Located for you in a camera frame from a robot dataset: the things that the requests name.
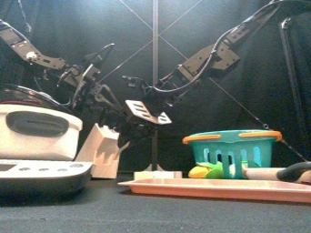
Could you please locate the beige wooden toy block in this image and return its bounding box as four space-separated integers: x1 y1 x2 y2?
75 122 131 180

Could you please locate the teal basket orange rim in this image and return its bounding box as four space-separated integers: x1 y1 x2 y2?
182 129 283 180

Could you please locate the small white block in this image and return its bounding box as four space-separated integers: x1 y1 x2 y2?
132 170 183 180

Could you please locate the yellow and green toy food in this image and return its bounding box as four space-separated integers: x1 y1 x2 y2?
187 165 226 180

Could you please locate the green toy vegetable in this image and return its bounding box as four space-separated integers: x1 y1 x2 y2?
202 161 229 171

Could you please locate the white kitchen scale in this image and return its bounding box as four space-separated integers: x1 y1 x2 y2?
0 84 95 195

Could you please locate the pink plastic tray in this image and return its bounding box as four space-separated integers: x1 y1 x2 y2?
116 177 311 204

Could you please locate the black vertical centre post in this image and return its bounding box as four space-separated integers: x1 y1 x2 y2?
144 0 166 172

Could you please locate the spoon with dark handle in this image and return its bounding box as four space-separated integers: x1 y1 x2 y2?
242 161 311 185

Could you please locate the black frame corner tube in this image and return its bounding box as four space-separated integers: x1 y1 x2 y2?
278 17 310 156

